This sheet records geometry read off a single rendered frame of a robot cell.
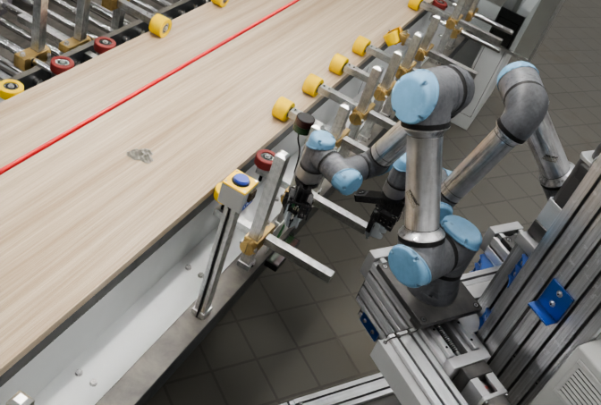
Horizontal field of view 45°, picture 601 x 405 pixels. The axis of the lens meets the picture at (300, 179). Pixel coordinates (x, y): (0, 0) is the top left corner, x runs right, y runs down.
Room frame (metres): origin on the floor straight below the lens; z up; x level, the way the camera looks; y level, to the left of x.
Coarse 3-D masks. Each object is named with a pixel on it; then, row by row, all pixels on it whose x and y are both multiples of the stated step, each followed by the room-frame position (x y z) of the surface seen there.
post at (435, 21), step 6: (432, 18) 3.10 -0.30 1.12; (438, 18) 3.10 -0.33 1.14; (432, 24) 3.10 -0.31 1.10; (438, 24) 3.11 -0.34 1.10; (432, 30) 3.10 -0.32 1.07; (426, 36) 3.10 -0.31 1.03; (432, 36) 3.09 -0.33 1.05; (426, 42) 3.10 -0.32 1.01; (426, 48) 3.10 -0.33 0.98; (414, 60) 3.10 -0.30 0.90
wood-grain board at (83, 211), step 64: (256, 0) 3.12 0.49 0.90; (320, 0) 3.38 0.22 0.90; (384, 0) 3.66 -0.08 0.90; (128, 64) 2.23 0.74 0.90; (192, 64) 2.38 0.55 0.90; (256, 64) 2.56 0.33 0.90; (320, 64) 2.75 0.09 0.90; (0, 128) 1.65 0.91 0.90; (64, 128) 1.76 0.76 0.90; (128, 128) 1.87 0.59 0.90; (192, 128) 2.00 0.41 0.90; (256, 128) 2.13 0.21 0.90; (0, 192) 1.40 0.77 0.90; (64, 192) 1.49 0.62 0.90; (128, 192) 1.58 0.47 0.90; (192, 192) 1.68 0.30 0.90; (0, 256) 1.19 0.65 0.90; (64, 256) 1.26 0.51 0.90; (128, 256) 1.34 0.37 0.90; (0, 320) 1.01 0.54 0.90; (64, 320) 1.09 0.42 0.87
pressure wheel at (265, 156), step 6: (258, 150) 2.00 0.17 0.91; (264, 150) 2.01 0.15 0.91; (270, 150) 2.02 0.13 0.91; (258, 156) 1.96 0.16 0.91; (264, 156) 1.98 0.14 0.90; (270, 156) 1.99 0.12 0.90; (258, 162) 1.95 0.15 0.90; (264, 162) 1.95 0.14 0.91; (270, 162) 1.96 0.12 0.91; (264, 168) 1.95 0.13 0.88; (258, 180) 1.98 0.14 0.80
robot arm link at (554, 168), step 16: (512, 64) 1.94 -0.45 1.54; (528, 64) 1.94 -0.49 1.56; (512, 80) 1.86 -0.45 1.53; (528, 80) 1.84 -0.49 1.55; (544, 128) 1.89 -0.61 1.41; (544, 144) 1.89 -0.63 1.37; (560, 144) 1.93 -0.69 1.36; (544, 160) 1.90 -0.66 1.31; (560, 160) 1.91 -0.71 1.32; (544, 176) 1.93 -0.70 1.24; (560, 176) 1.91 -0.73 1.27
